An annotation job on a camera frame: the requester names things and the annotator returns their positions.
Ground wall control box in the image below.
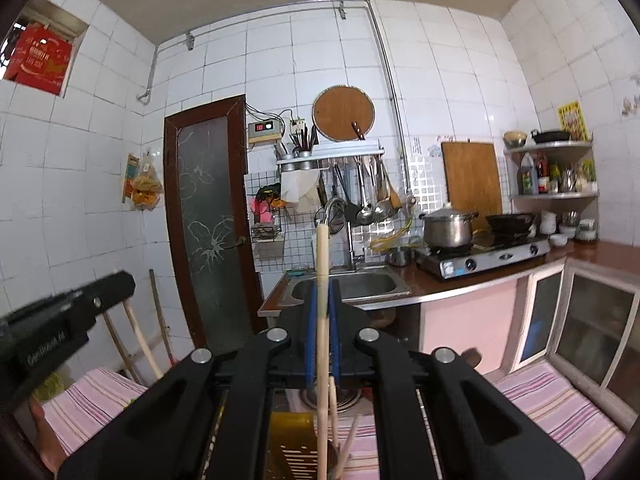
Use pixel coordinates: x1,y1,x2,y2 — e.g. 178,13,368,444
247,119,285,144

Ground pink cabinet door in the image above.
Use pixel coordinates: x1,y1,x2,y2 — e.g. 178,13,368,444
419,281,516,374

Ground steel utensil rack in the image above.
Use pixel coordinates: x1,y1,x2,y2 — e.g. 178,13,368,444
277,139,385,166

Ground hanging orange snack bag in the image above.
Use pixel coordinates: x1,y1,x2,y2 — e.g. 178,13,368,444
122,150,164,210

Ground round wooden board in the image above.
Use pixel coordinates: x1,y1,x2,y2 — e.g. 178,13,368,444
311,86,375,142

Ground black wok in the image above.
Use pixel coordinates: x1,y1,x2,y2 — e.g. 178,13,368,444
486,212,536,238

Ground corner wall shelf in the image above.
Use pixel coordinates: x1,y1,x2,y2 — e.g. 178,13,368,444
502,129,599,242

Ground pink striped tablecloth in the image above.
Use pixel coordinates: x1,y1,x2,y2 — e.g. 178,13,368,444
43,360,625,479

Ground glass cabinet doors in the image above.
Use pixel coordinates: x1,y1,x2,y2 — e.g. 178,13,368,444
501,259,639,431

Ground rectangular wooden cutting board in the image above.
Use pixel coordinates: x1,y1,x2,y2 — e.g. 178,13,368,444
440,142,502,230

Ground gas stove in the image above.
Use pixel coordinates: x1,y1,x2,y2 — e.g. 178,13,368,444
414,235,551,280

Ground dark wooden glass door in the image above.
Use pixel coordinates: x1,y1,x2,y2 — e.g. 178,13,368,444
163,96,266,354

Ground red box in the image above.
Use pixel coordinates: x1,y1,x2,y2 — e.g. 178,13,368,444
3,23,73,96

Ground yellow perforated utensil holder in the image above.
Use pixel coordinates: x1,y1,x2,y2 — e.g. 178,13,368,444
262,412,318,480

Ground person's left hand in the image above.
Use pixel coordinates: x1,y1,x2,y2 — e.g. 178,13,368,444
28,398,67,476

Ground steel sink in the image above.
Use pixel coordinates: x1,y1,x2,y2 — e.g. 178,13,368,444
278,266,410,308

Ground steel cooking pot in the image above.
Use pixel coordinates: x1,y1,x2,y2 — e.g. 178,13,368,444
419,203,478,249

